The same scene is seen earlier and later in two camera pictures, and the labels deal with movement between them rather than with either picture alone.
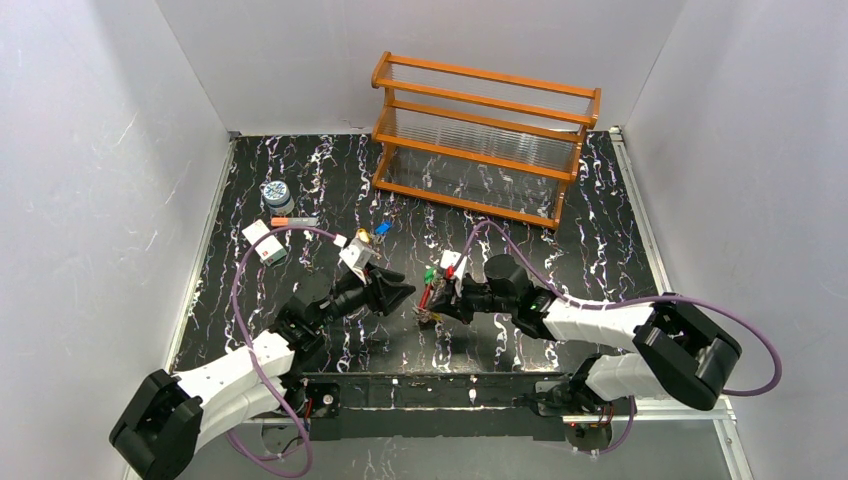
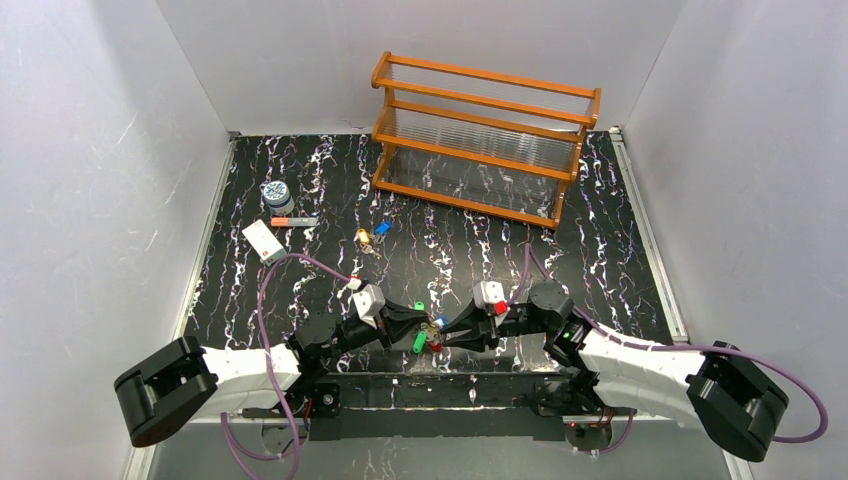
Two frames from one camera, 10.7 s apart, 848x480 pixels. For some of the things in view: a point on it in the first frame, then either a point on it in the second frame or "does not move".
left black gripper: (371, 290) → (382, 325)
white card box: (270, 251) does not move
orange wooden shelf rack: (497, 143) does not move
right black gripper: (454, 299) → (484, 326)
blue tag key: (383, 227) does not move
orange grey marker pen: (294, 222) does not move
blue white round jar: (278, 197) does not move
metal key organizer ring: (427, 313) → (434, 338)
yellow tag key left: (364, 234) does not move
